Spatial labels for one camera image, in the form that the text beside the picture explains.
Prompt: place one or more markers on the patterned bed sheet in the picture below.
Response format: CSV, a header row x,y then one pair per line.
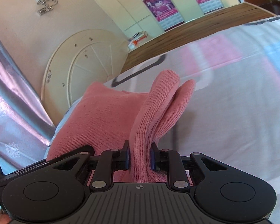
x,y
234,113

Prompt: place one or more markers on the left hand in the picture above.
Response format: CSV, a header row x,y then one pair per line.
x,y
4,218

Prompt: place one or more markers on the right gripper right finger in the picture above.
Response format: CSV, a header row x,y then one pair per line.
x,y
173,164

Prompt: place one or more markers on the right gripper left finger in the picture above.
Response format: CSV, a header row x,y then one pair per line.
x,y
106,164

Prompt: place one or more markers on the lower left pink poster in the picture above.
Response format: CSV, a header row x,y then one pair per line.
x,y
165,12

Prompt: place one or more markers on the pink silver curtain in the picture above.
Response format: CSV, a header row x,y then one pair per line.
x,y
25,128

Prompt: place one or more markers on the cream round headboard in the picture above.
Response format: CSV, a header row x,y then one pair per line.
x,y
85,57

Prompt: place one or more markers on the wooden bed footboard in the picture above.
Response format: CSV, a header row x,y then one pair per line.
x,y
196,29

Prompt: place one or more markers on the wall sconce lamp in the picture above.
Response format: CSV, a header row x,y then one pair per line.
x,y
46,6

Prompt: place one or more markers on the pink knit sweater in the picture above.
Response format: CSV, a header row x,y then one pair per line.
x,y
105,119

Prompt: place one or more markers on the cream wardrobe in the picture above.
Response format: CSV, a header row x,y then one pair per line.
x,y
133,16

